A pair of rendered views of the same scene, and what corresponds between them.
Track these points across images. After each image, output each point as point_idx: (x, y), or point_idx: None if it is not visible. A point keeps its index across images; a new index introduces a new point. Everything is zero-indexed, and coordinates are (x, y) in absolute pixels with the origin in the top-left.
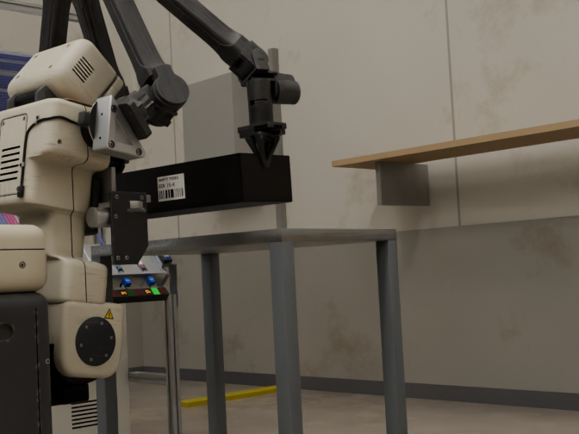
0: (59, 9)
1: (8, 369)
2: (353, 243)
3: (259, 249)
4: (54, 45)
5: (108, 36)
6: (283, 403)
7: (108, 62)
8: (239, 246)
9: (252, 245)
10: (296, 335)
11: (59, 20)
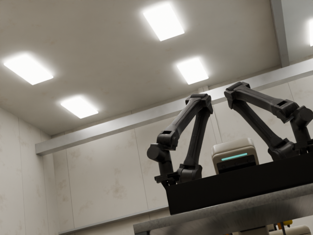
0: (239, 114)
1: None
2: (175, 225)
3: (262, 210)
4: (250, 125)
5: (253, 97)
6: None
7: (262, 106)
8: (216, 232)
9: (207, 234)
10: None
11: (242, 116)
